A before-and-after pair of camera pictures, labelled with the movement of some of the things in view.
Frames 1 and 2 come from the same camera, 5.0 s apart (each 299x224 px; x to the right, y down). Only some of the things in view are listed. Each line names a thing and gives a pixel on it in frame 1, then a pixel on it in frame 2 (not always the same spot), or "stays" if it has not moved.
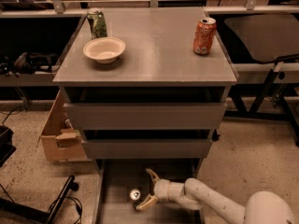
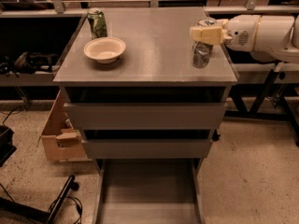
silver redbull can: (135, 196) → (201, 54)
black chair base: (47, 217) stays
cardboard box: (62, 142) stays
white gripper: (163, 189) → (241, 32)
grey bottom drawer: (116, 177) stays
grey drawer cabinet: (146, 83) stays
